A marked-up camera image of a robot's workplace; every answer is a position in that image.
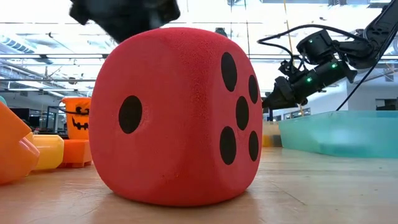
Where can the red foam die black dots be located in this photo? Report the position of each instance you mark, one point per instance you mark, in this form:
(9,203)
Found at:
(180,130)

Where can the orange toy block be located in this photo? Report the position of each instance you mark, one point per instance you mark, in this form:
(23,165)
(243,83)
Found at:
(76,152)
(15,155)

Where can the turquoise foam die black dots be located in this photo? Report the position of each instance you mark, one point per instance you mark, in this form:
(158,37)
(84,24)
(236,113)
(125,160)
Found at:
(2,101)

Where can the yellow toy block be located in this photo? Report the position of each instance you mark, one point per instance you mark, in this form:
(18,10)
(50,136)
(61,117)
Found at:
(49,152)
(266,140)

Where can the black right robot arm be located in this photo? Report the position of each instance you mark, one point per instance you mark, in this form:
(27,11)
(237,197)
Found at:
(357,51)

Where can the dark green toy block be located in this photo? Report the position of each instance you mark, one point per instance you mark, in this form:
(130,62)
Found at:
(276,140)

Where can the teal translucent plastic tray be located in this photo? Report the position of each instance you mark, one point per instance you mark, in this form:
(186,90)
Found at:
(342,133)

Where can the black ceiling fixture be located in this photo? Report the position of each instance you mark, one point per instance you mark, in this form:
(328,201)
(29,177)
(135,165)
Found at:
(221,32)

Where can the black monitor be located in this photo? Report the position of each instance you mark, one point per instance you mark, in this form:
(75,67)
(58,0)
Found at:
(387,105)
(19,114)

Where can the orange jack-o'-lantern bucket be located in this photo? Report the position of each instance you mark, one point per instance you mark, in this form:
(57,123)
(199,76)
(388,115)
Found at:
(74,102)

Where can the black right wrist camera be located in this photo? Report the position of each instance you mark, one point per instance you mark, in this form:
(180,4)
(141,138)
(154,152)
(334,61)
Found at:
(287,69)

